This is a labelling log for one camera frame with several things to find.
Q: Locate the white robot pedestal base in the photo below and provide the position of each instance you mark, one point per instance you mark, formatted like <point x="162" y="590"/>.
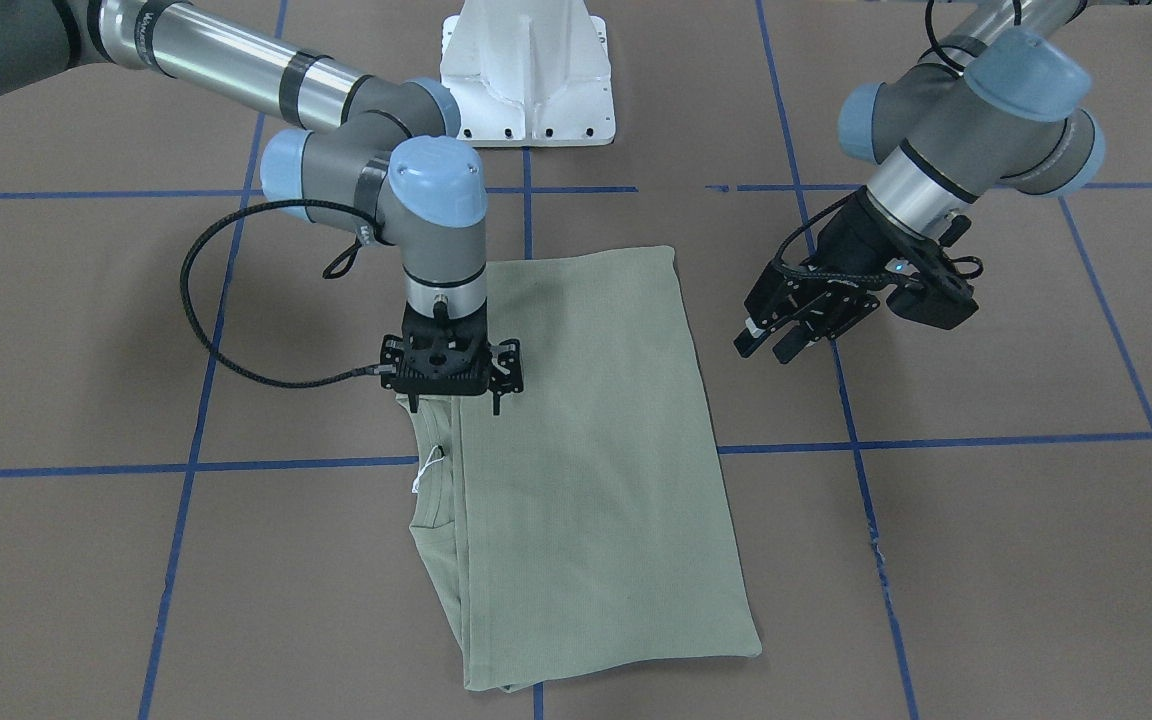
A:
<point x="529" y="74"/>

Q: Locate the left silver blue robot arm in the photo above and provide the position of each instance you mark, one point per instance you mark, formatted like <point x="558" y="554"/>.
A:
<point x="993" y="102"/>

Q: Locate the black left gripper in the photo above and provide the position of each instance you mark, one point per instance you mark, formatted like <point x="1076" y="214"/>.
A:
<point x="854" y="238"/>

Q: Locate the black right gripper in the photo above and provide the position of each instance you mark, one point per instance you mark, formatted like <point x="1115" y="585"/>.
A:
<point x="509" y="362"/>

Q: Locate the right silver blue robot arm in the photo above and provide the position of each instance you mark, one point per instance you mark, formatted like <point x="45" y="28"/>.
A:
<point x="380" y="160"/>

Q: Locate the olive green long-sleeve shirt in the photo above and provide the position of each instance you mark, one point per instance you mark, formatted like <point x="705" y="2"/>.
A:
<point x="585" y="524"/>

